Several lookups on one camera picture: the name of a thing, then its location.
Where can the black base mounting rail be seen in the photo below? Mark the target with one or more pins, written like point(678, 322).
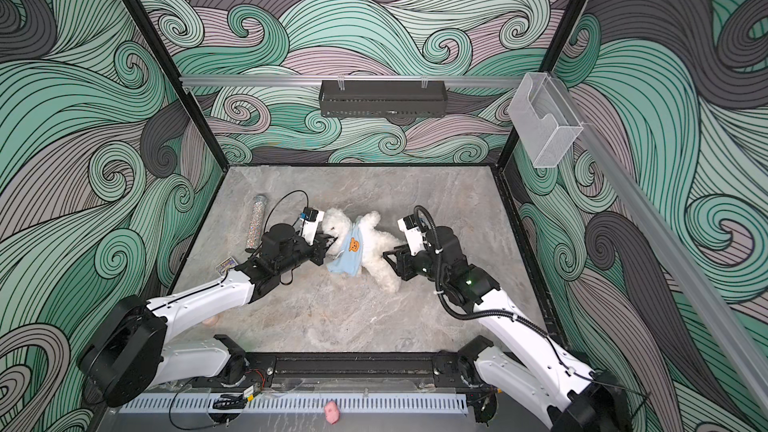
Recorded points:
point(442, 369)

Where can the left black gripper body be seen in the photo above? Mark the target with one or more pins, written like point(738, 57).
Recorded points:
point(302, 254)

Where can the light blue teddy hoodie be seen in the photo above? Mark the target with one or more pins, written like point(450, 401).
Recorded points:
point(348, 259)

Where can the small card on table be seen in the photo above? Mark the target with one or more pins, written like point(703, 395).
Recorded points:
point(226, 265)

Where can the clear tube with beads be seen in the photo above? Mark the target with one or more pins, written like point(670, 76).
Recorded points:
point(256, 223)

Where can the white teddy bear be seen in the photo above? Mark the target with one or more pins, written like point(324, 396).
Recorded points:
point(376, 243)

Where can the clear acrylic wall holder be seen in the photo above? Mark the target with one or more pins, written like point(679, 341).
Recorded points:
point(544, 115)

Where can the small peach pink ball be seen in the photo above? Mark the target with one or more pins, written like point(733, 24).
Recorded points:
point(211, 321)

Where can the aluminium rail wall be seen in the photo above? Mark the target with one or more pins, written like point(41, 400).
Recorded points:
point(739, 347)
point(273, 80)

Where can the white slotted cable duct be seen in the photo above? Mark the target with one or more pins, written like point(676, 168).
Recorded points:
point(306, 403)

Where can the small pink toy piece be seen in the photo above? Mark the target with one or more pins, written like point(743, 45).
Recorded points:
point(332, 412)

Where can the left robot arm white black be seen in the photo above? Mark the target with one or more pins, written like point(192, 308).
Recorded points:
point(132, 349)

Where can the black wall-mounted tray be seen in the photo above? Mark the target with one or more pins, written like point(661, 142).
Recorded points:
point(382, 99)

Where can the aluminium rail right wall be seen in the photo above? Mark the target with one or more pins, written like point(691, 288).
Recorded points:
point(739, 347)

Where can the aluminium rail back wall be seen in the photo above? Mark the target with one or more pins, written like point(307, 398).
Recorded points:
point(273, 80)

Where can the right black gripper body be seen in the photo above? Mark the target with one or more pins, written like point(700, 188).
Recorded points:
point(424, 265)

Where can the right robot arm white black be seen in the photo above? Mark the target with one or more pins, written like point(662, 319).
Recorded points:
point(562, 391)

